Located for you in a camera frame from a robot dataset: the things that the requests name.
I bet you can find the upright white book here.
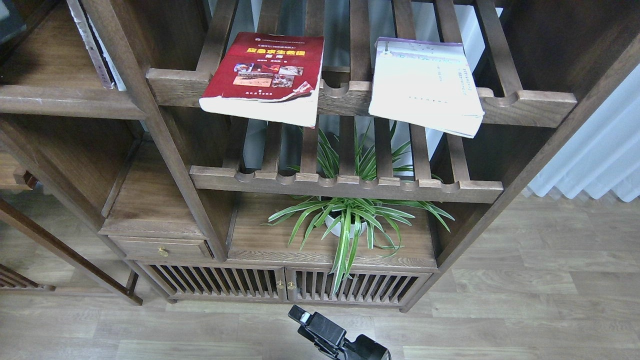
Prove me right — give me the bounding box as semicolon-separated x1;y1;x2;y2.
87;17;127;91

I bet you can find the red cover book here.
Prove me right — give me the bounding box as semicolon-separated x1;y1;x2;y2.
199;32;325;127

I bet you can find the white pleated curtain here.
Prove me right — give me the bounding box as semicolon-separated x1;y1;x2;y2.
526;67;640;202

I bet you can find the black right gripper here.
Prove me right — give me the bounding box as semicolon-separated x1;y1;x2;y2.
287;305;392;360

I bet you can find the upright pale spine book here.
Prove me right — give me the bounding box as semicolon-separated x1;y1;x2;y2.
66;0;115;89

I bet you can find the white purple cover book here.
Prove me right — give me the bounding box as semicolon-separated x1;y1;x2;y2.
368;37;484;138

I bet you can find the dark wooden side furniture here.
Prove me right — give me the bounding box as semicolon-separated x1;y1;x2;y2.
1;149;143;306

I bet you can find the green spider plant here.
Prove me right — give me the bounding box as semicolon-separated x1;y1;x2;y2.
266;124;453;294

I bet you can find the dark wooden bookshelf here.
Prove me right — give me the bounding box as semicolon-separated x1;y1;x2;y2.
1;0;639;312

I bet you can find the brass drawer knob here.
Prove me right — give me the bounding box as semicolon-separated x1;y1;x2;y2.
157;247;170;257

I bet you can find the white plant pot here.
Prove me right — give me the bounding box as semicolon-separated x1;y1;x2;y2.
324;210;368;239

